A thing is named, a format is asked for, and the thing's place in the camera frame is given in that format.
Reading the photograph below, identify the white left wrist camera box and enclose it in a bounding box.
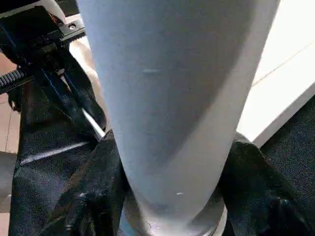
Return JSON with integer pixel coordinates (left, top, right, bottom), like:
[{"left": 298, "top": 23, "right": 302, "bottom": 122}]
[{"left": 0, "top": 0, "right": 67, "bottom": 23}]

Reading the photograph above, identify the white plastic table top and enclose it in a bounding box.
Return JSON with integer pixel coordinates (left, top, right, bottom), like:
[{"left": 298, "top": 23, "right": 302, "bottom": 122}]
[{"left": 63, "top": 0, "right": 315, "bottom": 148}]

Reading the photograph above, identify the white plastic table leg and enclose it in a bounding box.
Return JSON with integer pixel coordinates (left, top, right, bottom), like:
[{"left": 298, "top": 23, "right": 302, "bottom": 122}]
[{"left": 76, "top": 0, "right": 280, "bottom": 236}]

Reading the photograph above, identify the black work mat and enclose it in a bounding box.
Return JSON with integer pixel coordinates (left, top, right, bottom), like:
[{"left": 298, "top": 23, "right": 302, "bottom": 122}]
[{"left": 7, "top": 0, "right": 315, "bottom": 236}]

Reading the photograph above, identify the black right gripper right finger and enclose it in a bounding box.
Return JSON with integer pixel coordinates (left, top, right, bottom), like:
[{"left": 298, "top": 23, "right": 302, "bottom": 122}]
[{"left": 217, "top": 132, "right": 315, "bottom": 236}]

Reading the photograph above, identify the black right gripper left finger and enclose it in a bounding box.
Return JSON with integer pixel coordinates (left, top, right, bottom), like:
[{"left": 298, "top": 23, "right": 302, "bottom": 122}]
[{"left": 39, "top": 129, "right": 129, "bottom": 236}]

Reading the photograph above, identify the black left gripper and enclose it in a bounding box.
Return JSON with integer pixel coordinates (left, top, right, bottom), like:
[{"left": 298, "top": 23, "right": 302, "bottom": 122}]
[{"left": 0, "top": 6, "right": 108, "bottom": 133}]

